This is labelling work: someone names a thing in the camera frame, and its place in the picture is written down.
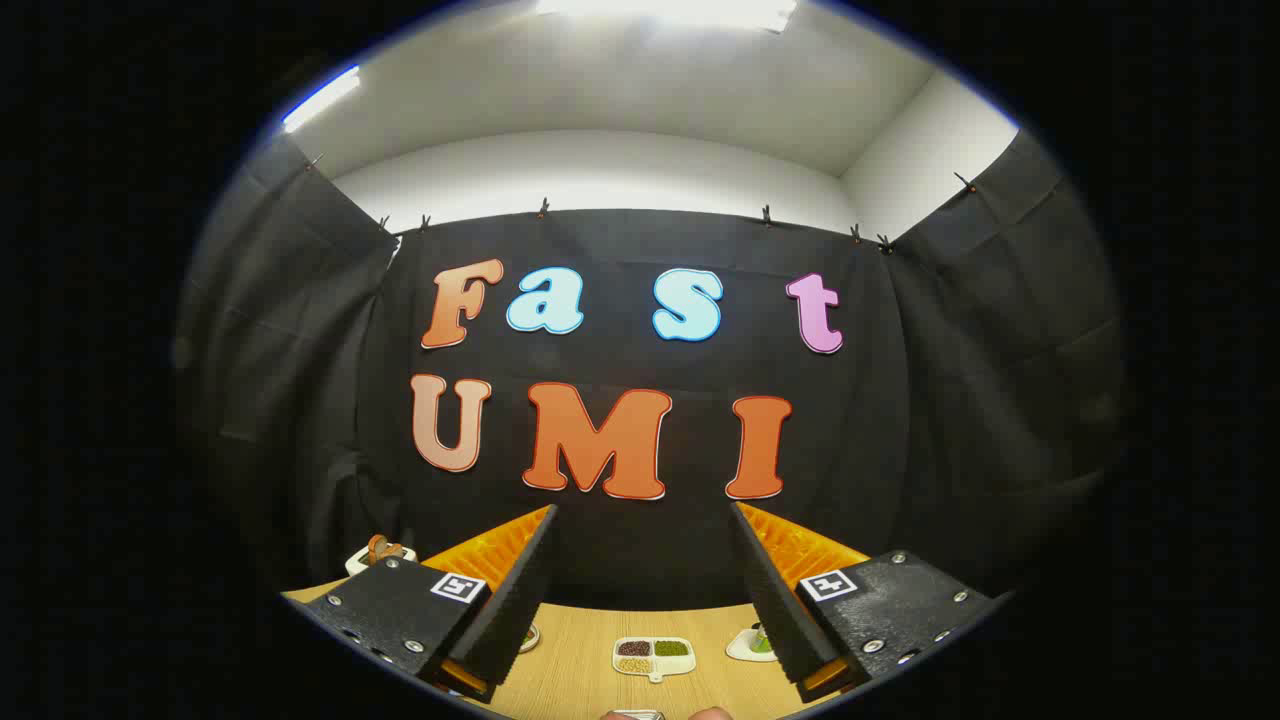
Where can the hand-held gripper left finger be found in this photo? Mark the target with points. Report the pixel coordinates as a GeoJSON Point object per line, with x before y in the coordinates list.
{"type": "Point", "coordinates": [510, 610]}

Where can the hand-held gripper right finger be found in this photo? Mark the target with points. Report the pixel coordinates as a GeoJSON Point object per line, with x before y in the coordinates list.
{"type": "Point", "coordinates": [785, 610]}

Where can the oval plate with food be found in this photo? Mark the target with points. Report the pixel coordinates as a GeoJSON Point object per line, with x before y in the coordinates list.
{"type": "Point", "coordinates": [528, 637]}

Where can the green drink carton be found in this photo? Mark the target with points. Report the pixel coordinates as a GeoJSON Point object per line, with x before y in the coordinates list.
{"type": "Point", "coordinates": [762, 642]}

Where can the small white dish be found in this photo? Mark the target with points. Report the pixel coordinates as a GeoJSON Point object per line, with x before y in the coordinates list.
{"type": "Point", "coordinates": [740, 650]}

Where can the pile of green beans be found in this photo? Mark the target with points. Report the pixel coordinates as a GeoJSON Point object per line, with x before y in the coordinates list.
{"type": "Point", "coordinates": [671, 648]}

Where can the pile of red beans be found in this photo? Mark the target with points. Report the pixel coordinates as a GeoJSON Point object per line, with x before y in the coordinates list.
{"type": "Point", "coordinates": [634, 648]}

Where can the black backdrop cloth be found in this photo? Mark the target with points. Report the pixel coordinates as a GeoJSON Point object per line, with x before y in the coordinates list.
{"type": "Point", "coordinates": [620, 540]}

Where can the pile of yellow soybeans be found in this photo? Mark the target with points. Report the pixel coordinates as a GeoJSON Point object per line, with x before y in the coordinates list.
{"type": "Point", "coordinates": [634, 664]}

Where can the white divided dish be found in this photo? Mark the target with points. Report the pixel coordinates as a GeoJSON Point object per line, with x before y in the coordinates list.
{"type": "Point", "coordinates": [655, 668]}

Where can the small brown object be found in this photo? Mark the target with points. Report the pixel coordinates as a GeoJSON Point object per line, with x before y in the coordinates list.
{"type": "Point", "coordinates": [380, 549]}

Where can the white tray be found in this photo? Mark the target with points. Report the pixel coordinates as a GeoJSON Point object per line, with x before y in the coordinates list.
{"type": "Point", "coordinates": [357, 562]}

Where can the row of black cloth clips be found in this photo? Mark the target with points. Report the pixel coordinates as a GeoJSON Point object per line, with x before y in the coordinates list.
{"type": "Point", "coordinates": [543, 208]}

